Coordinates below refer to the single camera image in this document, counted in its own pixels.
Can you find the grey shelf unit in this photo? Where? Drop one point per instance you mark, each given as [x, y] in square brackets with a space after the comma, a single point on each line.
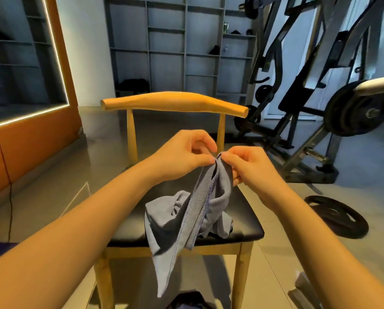
[172, 41]

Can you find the wooden chair with black seat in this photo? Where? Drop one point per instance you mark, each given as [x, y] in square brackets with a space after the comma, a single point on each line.
[172, 101]

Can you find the wall mirror with light strip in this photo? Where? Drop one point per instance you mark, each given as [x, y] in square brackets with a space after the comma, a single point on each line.
[21, 51]

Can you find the black and grey gym machine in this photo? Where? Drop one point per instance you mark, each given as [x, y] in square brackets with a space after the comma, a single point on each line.
[295, 125]

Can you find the person's left hand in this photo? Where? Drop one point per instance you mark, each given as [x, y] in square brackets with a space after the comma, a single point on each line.
[179, 156]

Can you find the loose black weight plate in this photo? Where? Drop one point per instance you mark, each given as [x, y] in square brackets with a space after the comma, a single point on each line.
[336, 216]

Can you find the person's left forearm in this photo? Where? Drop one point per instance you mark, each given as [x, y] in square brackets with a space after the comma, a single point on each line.
[63, 254]

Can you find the pale barbell bar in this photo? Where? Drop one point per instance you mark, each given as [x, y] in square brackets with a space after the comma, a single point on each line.
[377, 85]

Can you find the person's right forearm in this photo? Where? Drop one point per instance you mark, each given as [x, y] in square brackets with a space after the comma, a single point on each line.
[333, 254]

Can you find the single blue-grey towel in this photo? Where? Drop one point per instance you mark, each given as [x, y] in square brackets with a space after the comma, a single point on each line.
[179, 222]

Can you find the navy blue bag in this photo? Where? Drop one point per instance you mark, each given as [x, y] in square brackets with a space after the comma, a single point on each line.
[190, 300]

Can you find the person's right hand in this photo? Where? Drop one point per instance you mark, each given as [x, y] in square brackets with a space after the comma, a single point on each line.
[256, 173]

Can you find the mounted black weight plate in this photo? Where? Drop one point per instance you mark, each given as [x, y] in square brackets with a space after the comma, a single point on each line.
[358, 109]

